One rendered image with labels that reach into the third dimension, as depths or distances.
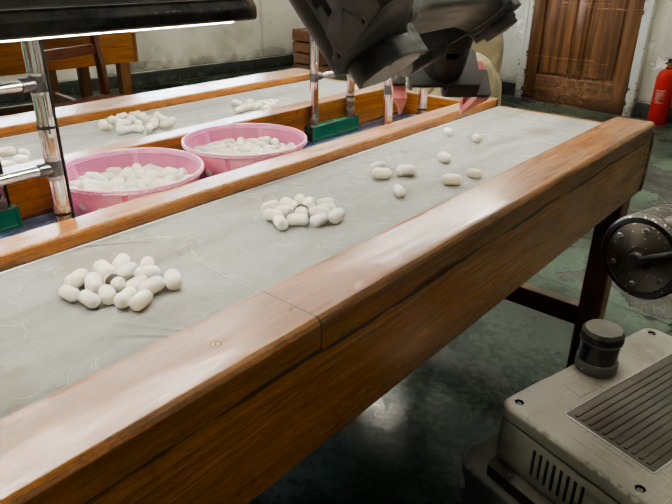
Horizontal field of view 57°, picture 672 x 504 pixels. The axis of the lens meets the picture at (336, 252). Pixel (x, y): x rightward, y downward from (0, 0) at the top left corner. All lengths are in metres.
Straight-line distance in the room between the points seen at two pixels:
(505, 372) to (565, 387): 0.85
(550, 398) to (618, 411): 0.10
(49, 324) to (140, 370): 0.19
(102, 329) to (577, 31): 5.22
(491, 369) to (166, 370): 1.45
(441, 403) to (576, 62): 4.27
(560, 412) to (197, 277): 0.60
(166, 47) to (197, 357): 6.07
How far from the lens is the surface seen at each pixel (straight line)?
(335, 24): 0.40
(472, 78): 0.92
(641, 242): 0.98
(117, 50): 3.81
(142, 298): 0.76
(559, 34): 5.76
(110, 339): 0.72
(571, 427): 1.04
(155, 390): 0.59
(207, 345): 0.64
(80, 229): 0.96
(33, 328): 0.78
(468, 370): 1.94
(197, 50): 6.80
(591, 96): 5.66
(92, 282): 0.81
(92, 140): 1.53
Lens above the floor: 1.12
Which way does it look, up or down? 25 degrees down
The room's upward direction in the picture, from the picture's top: straight up
